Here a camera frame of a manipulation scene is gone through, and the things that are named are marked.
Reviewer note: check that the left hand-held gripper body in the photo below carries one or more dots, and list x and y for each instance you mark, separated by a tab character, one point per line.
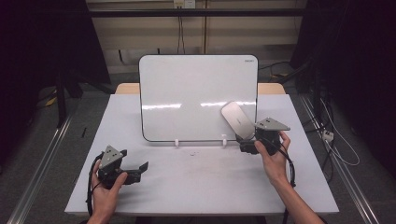
109	158

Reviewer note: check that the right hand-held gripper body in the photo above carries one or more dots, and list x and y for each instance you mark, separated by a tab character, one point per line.
271	125

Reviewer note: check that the white whiteboard eraser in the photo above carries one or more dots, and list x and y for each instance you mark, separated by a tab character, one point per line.
237	119

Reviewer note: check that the person's right hand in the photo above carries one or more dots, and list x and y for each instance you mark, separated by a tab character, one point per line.
277	168

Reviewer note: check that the person's left hand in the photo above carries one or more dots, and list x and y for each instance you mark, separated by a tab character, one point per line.
104	200

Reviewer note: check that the white whiteboard stand clip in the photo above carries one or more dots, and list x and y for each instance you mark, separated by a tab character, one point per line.
176	143
224	141

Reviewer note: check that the small black stick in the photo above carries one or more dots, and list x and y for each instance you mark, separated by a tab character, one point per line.
83	132

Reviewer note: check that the white table cover sheet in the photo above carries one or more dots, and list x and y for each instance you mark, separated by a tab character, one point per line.
202	186

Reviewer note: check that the wooden table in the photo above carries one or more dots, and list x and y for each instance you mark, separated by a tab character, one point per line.
127	88

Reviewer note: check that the black metal stand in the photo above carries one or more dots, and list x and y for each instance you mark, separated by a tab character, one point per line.
61	99

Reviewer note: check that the white whiteboard with black rim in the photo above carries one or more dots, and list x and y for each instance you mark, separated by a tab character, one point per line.
193	81

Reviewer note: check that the black curtain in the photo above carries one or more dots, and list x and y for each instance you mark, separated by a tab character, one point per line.
40	40
358	56

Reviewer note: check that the black horizontal bar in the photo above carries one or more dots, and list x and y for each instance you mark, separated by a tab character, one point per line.
193	12

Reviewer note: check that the aluminium floor rail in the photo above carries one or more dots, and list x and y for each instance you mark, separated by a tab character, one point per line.
351	186
40	174

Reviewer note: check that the white wall socket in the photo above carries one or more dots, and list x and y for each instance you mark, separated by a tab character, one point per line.
184	3

